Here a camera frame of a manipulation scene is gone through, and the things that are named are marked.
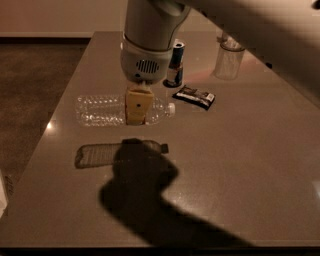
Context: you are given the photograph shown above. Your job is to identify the clear plastic water bottle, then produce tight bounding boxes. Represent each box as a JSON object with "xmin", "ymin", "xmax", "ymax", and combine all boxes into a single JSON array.
[{"xmin": 75, "ymin": 95, "xmax": 175, "ymax": 127}]

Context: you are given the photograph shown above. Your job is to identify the blue silver drink can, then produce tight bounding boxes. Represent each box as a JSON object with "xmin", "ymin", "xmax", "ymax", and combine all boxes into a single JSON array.
[{"xmin": 165, "ymin": 39, "xmax": 185, "ymax": 88}]

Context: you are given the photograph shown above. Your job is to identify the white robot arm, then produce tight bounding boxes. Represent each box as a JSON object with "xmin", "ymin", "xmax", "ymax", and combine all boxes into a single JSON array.
[{"xmin": 120, "ymin": 0, "xmax": 320, "ymax": 105}]

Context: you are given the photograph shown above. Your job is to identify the white object at left edge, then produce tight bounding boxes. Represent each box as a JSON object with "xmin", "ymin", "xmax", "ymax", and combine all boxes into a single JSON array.
[{"xmin": 0, "ymin": 170, "xmax": 8, "ymax": 218}]

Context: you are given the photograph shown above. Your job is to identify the clear cup with utensils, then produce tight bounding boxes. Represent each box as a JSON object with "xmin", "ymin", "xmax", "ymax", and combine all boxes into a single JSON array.
[{"xmin": 219, "ymin": 31, "xmax": 244, "ymax": 52}]

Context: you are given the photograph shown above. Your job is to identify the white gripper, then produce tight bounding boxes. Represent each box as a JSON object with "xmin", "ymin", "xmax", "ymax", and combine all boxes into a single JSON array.
[{"xmin": 120, "ymin": 34, "xmax": 174, "ymax": 125}]

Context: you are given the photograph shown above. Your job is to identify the black snack bar wrapper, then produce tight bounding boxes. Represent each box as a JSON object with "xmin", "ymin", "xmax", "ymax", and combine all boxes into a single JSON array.
[{"xmin": 172, "ymin": 85, "xmax": 215, "ymax": 110}]

